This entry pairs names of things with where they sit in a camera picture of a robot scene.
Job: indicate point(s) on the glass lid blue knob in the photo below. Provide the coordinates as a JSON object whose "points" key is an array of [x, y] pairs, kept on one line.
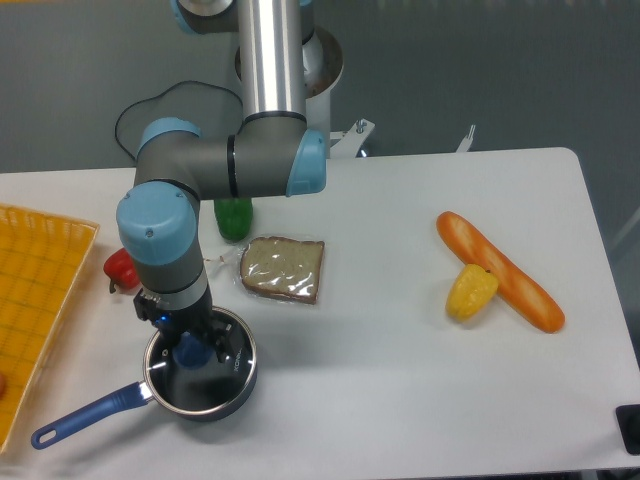
{"points": [[195, 385]]}

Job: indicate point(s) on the white table bracket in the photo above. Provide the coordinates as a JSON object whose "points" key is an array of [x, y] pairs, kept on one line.
{"points": [[467, 141]]}

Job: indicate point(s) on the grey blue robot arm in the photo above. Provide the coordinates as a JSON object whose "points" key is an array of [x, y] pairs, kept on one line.
{"points": [[177, 169]]}

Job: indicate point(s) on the red bell pepper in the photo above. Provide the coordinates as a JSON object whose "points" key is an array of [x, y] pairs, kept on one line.
{"points": [[120, 270]]}

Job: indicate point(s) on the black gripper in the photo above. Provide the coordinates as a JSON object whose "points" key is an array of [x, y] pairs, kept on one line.
{"points": [[194, 319]]}

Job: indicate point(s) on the green bell pepper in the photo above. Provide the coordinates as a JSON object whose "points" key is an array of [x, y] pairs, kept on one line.
{"points": [[234, 218]]}

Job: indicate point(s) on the yellow bell pepper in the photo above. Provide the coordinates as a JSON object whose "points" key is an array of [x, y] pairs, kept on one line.
{"points": [[472, 290]]}

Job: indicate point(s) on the black device at edge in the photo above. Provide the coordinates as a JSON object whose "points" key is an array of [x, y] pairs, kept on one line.
{"points": [[628, 418]]}

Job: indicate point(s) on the blue saucepan with handle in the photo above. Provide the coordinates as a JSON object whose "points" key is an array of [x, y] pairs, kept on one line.
{"points": [[134, 395]]}

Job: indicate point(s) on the yellow woven basket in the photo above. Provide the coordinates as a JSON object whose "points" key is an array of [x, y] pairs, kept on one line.
{"points": [[42, 256]]}

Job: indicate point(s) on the wrapped brown bread slice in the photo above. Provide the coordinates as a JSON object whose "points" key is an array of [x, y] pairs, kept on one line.
{"points": [[274, 267]]}

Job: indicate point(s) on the orange baguette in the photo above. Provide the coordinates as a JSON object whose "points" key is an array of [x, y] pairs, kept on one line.
{"points": [[514, 286]]}

